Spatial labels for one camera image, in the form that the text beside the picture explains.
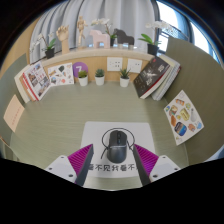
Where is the grey curtain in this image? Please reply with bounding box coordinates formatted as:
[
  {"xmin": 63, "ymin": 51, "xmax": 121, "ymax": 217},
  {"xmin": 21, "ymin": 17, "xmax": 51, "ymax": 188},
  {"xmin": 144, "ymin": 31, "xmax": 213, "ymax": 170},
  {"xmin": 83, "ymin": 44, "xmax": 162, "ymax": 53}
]
[{"xmin": 29, "ymin": 0, "xmax": 158, "ymax": 64}]

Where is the white book stack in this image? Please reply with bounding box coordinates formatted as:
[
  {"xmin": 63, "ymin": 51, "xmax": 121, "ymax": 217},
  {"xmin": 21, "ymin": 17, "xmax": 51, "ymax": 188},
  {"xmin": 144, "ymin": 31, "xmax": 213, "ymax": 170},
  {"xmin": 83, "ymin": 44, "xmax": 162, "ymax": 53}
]
[{"xmin": 151, "ymin": 54, "xmax": 182, "ymax": 102}]

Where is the pink wooden horse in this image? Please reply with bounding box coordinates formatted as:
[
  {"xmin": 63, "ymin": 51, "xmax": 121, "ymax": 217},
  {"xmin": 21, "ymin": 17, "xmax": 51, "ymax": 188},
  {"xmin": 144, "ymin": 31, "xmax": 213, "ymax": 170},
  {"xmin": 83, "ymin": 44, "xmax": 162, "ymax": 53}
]
[{"xmin": 89, "ymin": 29, "xmax": 111, "ymax": 49}]

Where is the white orchid in black pot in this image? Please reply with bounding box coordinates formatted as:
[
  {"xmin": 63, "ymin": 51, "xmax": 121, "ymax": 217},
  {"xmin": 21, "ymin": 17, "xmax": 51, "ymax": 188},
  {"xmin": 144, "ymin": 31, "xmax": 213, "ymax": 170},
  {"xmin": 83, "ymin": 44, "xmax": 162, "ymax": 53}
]
[
  {"xmin": 90, "ymin": 18, "xmax": 118, "ymax": 47},
  {"xmin": 138, "ymin": 20, "xmax": 174, "ymax": 57},
  {"xmin": 31, "ymin": 32, "xmax": 57, "ymax": 60}
]

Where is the white wall socket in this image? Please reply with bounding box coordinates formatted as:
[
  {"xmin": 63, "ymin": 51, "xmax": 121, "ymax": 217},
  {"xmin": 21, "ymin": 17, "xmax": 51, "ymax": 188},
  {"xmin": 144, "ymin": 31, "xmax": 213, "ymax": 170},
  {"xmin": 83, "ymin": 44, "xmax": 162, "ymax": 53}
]
[
  {"xmin": 106, "ymin": 56, "xmax": 124, "ymax": 72},
  {"xmin": 126, "ymin": 58, "xmax": 143, "ymax": 74}
]

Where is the photo cover magazine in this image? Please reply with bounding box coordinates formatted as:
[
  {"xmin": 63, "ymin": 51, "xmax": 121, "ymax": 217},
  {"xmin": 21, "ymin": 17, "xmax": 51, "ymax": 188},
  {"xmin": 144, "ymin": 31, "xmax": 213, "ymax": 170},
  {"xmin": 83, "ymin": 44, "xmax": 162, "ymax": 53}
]
[{"xmin": 22, "ymin": 61, "xmax": 52, "ymax": 102}]

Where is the wooden desk ledge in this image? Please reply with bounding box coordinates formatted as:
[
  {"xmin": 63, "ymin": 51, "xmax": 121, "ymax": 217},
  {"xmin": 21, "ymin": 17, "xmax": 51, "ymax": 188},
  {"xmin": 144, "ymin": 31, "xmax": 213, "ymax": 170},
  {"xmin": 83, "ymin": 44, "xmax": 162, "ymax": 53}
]
[{"xmin": 39, "ymin": 47, "xmax": 156, "ymax": 84}]

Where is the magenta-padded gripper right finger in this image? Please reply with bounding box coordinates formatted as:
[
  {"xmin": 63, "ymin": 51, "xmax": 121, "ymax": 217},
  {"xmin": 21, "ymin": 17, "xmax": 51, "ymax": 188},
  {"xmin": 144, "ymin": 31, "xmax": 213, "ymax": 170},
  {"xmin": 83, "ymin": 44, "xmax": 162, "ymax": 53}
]
[{"xmin": 132, "ymin": 143, "xmax": 181, "ymax": 187}]

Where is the beige booklet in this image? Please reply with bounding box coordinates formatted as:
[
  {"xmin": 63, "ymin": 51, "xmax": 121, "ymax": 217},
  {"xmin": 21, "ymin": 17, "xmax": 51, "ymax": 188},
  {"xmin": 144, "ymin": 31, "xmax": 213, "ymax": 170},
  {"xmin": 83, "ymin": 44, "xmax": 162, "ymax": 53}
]
[{"xmin": 3, "ymin": 94, "xmax": 26, "ymax": 133}]

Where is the wooden hand model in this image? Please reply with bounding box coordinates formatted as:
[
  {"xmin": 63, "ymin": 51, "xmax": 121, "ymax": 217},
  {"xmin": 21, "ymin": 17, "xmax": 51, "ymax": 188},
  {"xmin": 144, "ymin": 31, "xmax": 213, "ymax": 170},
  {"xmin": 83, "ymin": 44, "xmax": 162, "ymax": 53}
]
[{"xmin": 55, "ymin": 24, "xmax": 71, "ymax": 55}]

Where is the small plant in white pot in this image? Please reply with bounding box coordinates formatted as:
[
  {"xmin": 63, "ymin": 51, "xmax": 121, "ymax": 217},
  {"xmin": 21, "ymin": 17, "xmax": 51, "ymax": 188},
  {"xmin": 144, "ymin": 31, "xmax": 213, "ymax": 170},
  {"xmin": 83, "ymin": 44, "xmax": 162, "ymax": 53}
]
[
  {"xmin": 77, "ymin": 69, "xmax": 89, "ymax": 88},
  {"xmin": 118, "ymin": 67, "xmax": 131, "ymax": 88},
  {"xmin": 94, "ymin": 68, "xmax": 106, "ymax": 87}
]

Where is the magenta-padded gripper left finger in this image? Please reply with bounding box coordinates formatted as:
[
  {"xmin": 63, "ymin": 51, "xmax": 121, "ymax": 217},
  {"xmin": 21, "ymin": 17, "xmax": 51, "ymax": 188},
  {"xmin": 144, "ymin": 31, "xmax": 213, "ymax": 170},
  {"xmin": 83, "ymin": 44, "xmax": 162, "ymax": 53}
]
[{"xmin": 45, "ymin": 143, "xmax": 96, "ymax": 188}]

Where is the dark cover book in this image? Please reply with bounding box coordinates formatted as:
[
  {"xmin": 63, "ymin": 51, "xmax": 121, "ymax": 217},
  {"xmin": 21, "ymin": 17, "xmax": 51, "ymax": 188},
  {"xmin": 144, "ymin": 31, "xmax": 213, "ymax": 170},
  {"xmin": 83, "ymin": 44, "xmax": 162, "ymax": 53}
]
[{"xmin": 133, "ymin": 56, "xmax": 171, "ymax": 100}]

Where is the red book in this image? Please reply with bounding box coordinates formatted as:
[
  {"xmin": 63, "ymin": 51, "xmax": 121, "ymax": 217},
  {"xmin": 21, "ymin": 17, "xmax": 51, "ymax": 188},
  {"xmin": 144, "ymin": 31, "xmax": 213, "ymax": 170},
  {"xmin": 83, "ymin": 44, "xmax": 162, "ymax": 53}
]
[{"xmin": 20, "ymin": 71, "xmax": 38, "ymax": 102}]

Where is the black wooden horse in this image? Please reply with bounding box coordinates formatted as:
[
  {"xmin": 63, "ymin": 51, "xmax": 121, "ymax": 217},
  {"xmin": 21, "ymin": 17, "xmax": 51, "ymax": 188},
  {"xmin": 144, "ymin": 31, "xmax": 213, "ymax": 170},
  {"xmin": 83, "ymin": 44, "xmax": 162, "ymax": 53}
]
[{"xmin": 113, "ymin": 28, "xmax": 135, "ymax": 47}]

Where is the white illustrated sticker card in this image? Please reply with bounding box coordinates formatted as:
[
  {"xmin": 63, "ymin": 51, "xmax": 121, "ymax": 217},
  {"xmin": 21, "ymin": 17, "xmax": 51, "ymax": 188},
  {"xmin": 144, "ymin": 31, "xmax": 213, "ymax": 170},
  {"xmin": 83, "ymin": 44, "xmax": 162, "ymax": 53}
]
[{"xmin": 47, "ymin": 62, "xmax": 75, "ymax": 87}]

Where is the colourful food sticker card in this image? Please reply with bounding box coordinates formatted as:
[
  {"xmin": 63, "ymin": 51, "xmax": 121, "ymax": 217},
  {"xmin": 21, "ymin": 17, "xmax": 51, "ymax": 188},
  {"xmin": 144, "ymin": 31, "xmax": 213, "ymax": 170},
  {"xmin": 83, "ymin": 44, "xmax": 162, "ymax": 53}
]
[{"xmin": 163, "ymin": 89, "xmax": 205, "ymax": 146}]

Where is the white printed mouse pad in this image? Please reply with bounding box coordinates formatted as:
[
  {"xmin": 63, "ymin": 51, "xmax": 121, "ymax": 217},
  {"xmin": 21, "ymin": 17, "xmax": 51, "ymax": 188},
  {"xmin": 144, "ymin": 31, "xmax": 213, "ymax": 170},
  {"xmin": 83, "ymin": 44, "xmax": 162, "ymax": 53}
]
[{"xmin": 80, "ymin": 120, "xmax": 157, "ymax": 179}]

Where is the wooden artist mannequin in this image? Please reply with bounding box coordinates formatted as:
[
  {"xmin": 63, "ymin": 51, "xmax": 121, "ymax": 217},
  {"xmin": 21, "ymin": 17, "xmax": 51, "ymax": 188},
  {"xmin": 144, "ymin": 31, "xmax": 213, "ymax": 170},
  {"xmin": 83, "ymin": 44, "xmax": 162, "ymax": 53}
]
[{"xmin": 76, "ymin": 15, "xmax": 89, "ymax": 50}]

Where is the dark grey computer mouse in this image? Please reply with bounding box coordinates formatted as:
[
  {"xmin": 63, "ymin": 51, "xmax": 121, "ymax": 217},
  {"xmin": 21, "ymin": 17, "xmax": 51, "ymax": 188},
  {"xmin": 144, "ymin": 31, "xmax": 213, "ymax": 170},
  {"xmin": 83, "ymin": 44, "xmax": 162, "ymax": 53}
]
[{"xmin": 105, "ymin": 129, "xmax": 129, "ymax": 164}]

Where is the green desk partition panel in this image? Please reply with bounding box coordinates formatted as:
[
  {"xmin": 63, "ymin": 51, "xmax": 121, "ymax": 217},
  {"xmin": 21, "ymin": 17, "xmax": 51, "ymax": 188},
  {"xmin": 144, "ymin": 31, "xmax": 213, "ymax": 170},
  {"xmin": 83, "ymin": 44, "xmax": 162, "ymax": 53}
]
[
  {"xmin": 0, "ymin": 53, "xmax": 29, "ymax": 148},
  {"xmin": 165, "ymin": 36, "xmax": 224, "ymax": 164}
]

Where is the dark framed window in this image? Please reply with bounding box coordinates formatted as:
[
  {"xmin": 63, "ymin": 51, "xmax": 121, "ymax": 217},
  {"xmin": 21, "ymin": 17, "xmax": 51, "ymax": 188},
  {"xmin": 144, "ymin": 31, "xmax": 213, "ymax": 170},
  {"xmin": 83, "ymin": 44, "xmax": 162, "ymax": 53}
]
[{"xmin": 154, "ymin": 0, "xmax": 224, "ymax": 64}]

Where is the purple round number disc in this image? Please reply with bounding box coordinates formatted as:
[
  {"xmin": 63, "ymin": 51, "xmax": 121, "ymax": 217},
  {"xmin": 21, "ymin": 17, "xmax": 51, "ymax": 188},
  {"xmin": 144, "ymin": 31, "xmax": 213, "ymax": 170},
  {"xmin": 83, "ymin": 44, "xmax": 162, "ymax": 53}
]
[{"xmin": 72, "ymin": 61, "xmax": 89, "ymax": 78}]

